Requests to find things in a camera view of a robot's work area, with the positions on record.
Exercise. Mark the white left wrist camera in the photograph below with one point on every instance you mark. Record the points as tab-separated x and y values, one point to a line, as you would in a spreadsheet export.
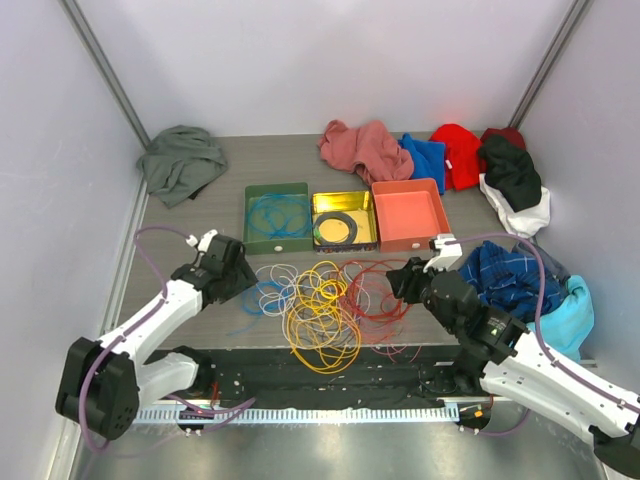
203	242

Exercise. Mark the white slotted cable duct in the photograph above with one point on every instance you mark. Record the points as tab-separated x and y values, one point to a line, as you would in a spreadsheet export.
173	413

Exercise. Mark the green plastic tray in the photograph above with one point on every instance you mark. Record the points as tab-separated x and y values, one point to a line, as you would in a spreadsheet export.
277	219

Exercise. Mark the blue plaid cloth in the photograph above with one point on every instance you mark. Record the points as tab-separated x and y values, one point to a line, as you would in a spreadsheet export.
506	280

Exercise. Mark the white cloth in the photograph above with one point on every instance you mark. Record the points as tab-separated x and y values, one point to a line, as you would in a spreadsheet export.
525	223

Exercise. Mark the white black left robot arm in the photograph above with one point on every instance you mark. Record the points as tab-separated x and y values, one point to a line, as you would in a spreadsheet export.
105	382

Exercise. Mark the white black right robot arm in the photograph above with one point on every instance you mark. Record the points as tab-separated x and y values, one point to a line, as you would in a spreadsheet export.
503	357

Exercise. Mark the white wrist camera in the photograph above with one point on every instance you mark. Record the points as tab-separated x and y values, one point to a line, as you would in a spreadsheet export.
446	252
203	242

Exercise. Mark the pink cloth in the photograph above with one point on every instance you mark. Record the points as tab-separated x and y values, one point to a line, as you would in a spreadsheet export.
369	151

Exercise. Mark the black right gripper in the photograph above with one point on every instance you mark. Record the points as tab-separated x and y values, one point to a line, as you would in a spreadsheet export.
404	281

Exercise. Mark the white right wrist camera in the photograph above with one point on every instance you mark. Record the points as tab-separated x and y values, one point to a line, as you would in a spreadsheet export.
446	252

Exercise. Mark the light blue cloth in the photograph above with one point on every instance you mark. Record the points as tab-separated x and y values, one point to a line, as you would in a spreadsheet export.
567	327

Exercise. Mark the yellow metal tin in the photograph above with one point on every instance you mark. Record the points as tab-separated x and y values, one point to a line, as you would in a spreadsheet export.
343	222

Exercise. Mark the grey green cloth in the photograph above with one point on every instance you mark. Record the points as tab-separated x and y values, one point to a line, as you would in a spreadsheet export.
179	162

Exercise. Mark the grey denim cloth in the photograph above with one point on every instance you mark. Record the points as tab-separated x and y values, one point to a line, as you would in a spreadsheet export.
553	266

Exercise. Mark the black cloth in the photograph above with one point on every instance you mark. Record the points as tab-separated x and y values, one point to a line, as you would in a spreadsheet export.
511	171

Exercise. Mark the orange plastic tray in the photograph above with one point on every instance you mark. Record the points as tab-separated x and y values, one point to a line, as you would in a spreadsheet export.
409	214

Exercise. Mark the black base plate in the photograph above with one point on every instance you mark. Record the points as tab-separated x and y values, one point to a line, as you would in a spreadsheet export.
399	377

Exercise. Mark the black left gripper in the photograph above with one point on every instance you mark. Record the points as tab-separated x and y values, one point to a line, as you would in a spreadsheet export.
245	278

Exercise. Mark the dark red cloth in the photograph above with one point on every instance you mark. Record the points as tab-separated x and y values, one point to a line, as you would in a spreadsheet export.
512	135

